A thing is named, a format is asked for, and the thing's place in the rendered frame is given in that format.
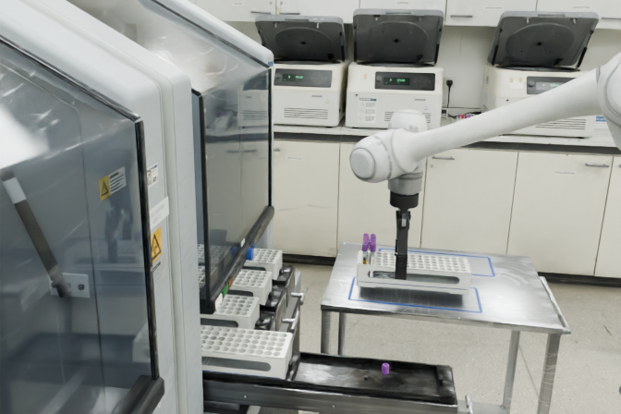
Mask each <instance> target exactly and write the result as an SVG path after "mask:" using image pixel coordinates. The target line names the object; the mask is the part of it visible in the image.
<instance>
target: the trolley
mask: <svg viewBox="0 0 621 414"><path fill-rule="evenodd" d="M360 250H362V243H358V242H346V241H342V242H341V245H340V248H339V251H338V253H337V256H336V259H335V264H334V267H333V270H332V272H331V275H330V278H329V281H328V284H327V287H326V289H325V292H324V295H323V299H322V302H321V311H322V321H321V353H323V354H331V326H332V311H333V312H339V324H338V350H337V355H343V356H345V355H346V333H347V313H352V314H360V315H370V316H379V317H388V318H397V319H406V320H415V321H425V322H434V323H451V324H460V325H469V326H479V327H488V328H496V329H506V330H511V337H510V345H509V351H508V359H507V366H506V374H505V388H504V395H503V403H502V405H495V404H488V403H481V402H473V401H472V405H473V409H474V414H510V409H511V401H512V394H513V387H514V380H515V373H516V366H517V358H518V345H519V338H520V331H524V332H533V333H542V334H548V337H547V344H546V350H545V356H544V363H543V369H542V381H541V387H540V393H539V400H538V407H537V413H536V414H549V410H550V405H551V398H552V392H553V386H554V375H555V369H556V362H557V357H558V350H559V345H560V338H561V335H571V331H570V329H569V326H568V324H567V322H566V319H565V317H564V315H563V313H562V312H561V310H560V308H559V306H558V304H557V302H556V300H555V298H554V295H553V293H552V291H551V289H550V287H549V286H548V284H547V282H546V280H545V278H544V277H542V276H538V274H537V272H536V270H535V268H534V266H533V264H532V261H531V259H530V257H528V256H517V255H504V254H493V253H482V252H471V251H460V250H438V249H426V248H415V247H408V254H420V255H434V256H447V257H460V258H467V259H468V262H469V267H470V270H471V278H470V287H469V294H468V295H464V294H452V293H449V292H438V291H426V290H414V289H402V288H390V287H378V286H376V287H367V286H356V279H357V262H358V255H359V251H360ZM548 297H549V298H548ZM556 314H557V315H556Z"/></svg>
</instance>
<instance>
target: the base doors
mask: <svg viewBox="0 0 621 414"><path fill-rule="evenodd" d="M355 145H356V144H352V143H341V145H340V143H331V142H309V141H289V140H274V150H277V148H278V149H279V150H280V152H274V250H281V251H282V253H288V254H301V255H315V256H328V257H336V243H337V253H338V251H339V248H340V245H341V242H342V241H346V242H358V243H363V234H364V233H368V234H369V237H370V240H371V234H375V235H376V244H381V245H392V246H395V245H396V210H397V211H398V208H395V207H393V206H391V205H390V202H389V200H390V190H389V189H388V187H387V184H388V180H385V181H382V182H379V183H368V182H364V181H362V180H360V179H358V178H357V177H355V175H354V174H353V171H352V169H351V167H350V161H349V155H350V153H351V151H352V149H353V148H354V146H355ZM339 152H340V173H339ZM287 156H292V157H302V161H300V160H291V159H286V157H287ZM434 156H435V157H446V158H450V156H452V157H453V158H455V160H442V159H432V157H434ZM586 163H587V164H597V165H603V164H605V165H609V167H592V166H584V165H585V164H586ZM431 164H433V168H431V167H430V165H431ZM620 164H621V156H607V155H588V154H569V153H549V152H511V151H491V150H471V149H452V150H449V151H445V152H440V153H437V154H435V155H432V156H429V157H427V167H426V162H425V165H424V168H423V178H422V185H421V192H419V205H418V206H417V207H416V208H413V209H409V211H410V214H411V219H410V222H409V231H408V247H415V248H419V247H421V248H426V249H438V250H460V251H471V252H482V253H493V254H504V255H517V256H528V257H530V259H531V261H532V264H533V266H534V268H535V270H536V272H546V273H559V274H582V275H594V276H604V277H618V278H621V168H619V167H618V166H619V165H620ZM516 169H517V171H516ZM425 171H426V179H425ZM554 171H566V172H576V175H560V174H553V172H554ZM515 177H516V178H515ZM338 182H339V200H338ZM424 183H425V191H424ZM514 185H515V186H514ZM513 192H514V194H513ZM423 195H424V204H423ZM512 200H513V201H512ZM422 208H423V216H422ZM511 208H512V210H511ZM337 213H338V228H337ZM510 215H511V217H510ZM421 220H422V228H421ZM508 231H509V233H508ZM420 232H421V241H420ZM507 239H508V240H507ZM596 255H597V256H596ZM594 266H595V267H594Z"/></svg>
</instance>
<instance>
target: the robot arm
mask: <svg viewBox="0 0 621 414"><path fill-rule="evenodd" d="M600 115H603V116H604V119H605V121H606V123H607V126H608V128H609V130H610V133H611V135H612V138H613V141H614V143H615V146H616V147H617V148H618V149H619V150H620V151H621V52H620V53H618V54H617V55H615V56H614V57H613V58H612V59H611V60H610V61H609V62H608V63H607V64H606V65H603V66H601V67H597V68H595V69H593V70H592V71H590V72H588V73H586V74H584V75H582V76H580V77H578V78H576V79H573V80H571V81H569V82H567V83H565V84H563V85H561V86H559V87H556V88H554V89H552V90H549V91H546V92H544V93H541V94H538V95H535V96H532V97H530V98H528V99H525V100H521V101H518V102H515V103H511V104H508V105H505V106H502V107H499V108H496V109H493V110H491V111H488V112H485V113H482V114H479V115H476V116H472V117H469V118H467V119H464V120H461V121H458V122H456V123H453V124H450V125H446V126H443V127H440V128H435V129H432V130H428V126H427V121H426V118H425V115H424V114H423V113H421V112H419V111H416V110H408V109H407V110H399V111H395V112H394V114H393V115H392V117H391V119H390V122H389V124H388V130H386V131H381V132H378V133H375V134H374V135H371V136H369V137H367V138H365V139H363V140H361V141H359V142H358V143H357V144H356V145H355V146H354V148H353V149H352V151H351V153H350V155H349V161H350V167H351V169H352V171H353V174H354V175H355V177H357V178H358V179H360V180H362V181H364V182H368V183H379V182H382V181H385V180H388V184H387V187H388V189H389V190H390V200H389V202H390V205H391V206H393V207H395V208H398V211H397V210H396V247H395V256H396V270H395V279H398V280H407V265H408V231H409V222H410V219H411V214H410V211H409V209H413V208H416V207H417V206H418V205H419V192H421V185H422V178H423V168H424V165H425V162H426V159H427V157H429V156H432V155H435V154H437V153H440V152H445V151H449V150H452V149H455V148H458V147H461V146H464V145H468V144H471V143H474V142H477V141H481V140H487V139H489V138H493V137H496V136H500V135H503V134H506V133H509V132H512V131H516V130H519V129H523V128H528V127H531V126H535V125H539V124H541V123H546V122H550V121H555V120H559V119H566V118H572V117H581V116H600Z"/></svg>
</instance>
